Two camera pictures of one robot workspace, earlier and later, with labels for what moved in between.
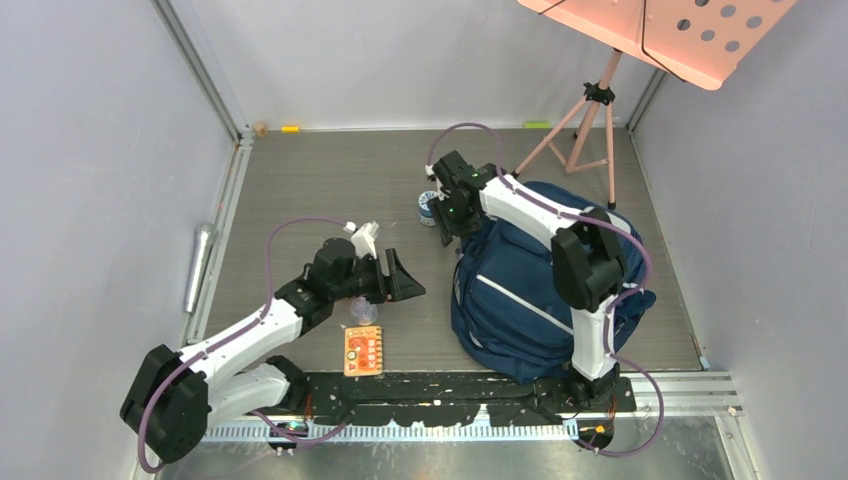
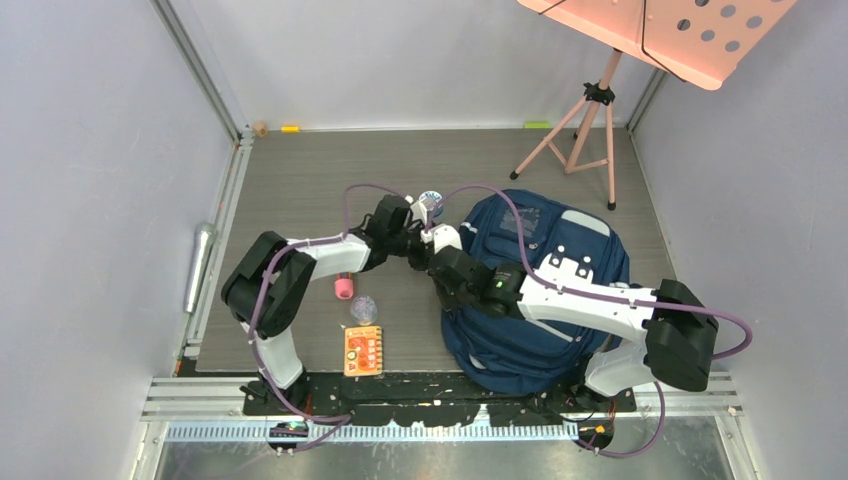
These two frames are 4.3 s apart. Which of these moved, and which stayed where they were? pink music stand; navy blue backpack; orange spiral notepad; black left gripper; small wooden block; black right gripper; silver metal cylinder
Moved: black right gripper; navy blue backpack; black left gripper
Stayed: orange spiral notepad; pink music stand; small wooden block; silver metal cylinder
